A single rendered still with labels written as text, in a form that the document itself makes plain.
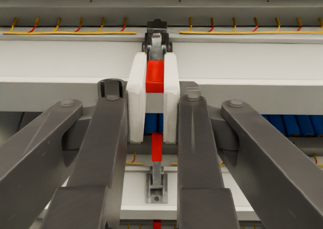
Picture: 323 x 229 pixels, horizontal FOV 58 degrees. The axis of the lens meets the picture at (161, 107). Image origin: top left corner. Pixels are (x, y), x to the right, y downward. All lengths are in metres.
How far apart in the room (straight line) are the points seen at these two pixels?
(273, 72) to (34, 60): 0.21
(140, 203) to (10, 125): 0.19
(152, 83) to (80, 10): 0.13
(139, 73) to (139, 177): 0.26
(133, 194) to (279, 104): 0.22
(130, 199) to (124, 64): 0.19
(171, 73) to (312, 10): 0.19
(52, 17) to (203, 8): 0.14
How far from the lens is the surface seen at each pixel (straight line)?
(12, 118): 0.41
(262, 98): 0.27
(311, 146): 0.44
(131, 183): 0.40
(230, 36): 0.28
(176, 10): 0.28
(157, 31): 0.24
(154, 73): 0.19
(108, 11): 0.29
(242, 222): 0.57
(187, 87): 0.16
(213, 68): 0.26
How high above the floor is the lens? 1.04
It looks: 39 degrees down
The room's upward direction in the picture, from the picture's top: 1 degrees clockwise
